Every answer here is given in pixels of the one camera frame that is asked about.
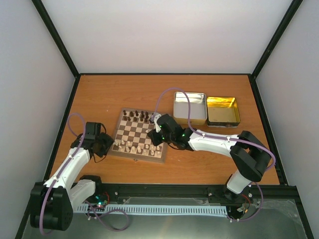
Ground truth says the white chess rook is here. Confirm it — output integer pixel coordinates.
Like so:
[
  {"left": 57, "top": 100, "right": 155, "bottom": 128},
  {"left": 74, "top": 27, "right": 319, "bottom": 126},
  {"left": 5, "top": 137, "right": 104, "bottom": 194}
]
[{"left": 114, "top": 139, "right": 120, "bottom": 146}]

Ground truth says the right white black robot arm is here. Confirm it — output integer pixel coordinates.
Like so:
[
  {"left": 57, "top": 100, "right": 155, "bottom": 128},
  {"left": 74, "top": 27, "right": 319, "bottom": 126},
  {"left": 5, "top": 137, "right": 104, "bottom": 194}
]
[{"left": 148, "top": 113, "right": 275, "bottom": 202}]

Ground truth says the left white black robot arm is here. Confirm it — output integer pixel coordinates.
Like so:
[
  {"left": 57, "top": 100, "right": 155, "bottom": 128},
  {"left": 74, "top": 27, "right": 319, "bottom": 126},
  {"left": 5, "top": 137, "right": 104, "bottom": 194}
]
[{"left": 30, "top": 122, "right": 114, "bottom": 233}]

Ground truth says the wooden chess board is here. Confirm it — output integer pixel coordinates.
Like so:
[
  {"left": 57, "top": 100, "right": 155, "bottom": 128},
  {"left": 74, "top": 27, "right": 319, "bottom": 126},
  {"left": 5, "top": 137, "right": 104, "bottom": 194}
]
[{"left": 108, "top": 108, "right": 167, "bottom": 163}]

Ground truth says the silver open tin box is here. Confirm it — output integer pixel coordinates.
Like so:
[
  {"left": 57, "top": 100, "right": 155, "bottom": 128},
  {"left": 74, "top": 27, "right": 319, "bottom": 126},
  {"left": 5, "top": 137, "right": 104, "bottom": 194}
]
[{"left": 173, "top": 92, "right": 207, "bottom": 125}]

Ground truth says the gold tin lid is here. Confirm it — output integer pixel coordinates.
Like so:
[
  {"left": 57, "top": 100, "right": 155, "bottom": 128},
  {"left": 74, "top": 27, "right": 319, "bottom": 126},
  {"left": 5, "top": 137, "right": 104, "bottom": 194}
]
[{"left": 206, "top": 97, "right": 241, "bottom": 128}]

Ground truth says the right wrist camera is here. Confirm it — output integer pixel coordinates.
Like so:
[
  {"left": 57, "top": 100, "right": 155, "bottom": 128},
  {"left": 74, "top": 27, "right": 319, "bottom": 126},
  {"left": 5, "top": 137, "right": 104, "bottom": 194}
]
[{"left": 151, "top": 113, "right": 161, "bottom": 133}]

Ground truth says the black frame rail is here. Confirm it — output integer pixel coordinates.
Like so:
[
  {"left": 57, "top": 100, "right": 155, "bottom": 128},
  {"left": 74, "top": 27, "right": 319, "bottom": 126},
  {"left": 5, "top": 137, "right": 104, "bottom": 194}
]
[{"left": 32, "top": 182, "right": 300, "bottom": 207}]

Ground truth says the light blue cable duct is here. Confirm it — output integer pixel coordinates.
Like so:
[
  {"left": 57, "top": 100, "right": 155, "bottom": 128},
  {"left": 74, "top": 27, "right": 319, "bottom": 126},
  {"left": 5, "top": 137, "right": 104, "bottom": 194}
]
[{"left": 74, "top": 204, "right": 229, "bottom": 220}]

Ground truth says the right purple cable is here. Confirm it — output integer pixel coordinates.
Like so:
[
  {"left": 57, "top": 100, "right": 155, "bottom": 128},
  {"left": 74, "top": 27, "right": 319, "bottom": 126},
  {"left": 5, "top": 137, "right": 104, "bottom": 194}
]
[{"left": 154, "top": 87, "right": 277, "bottom": 223}]

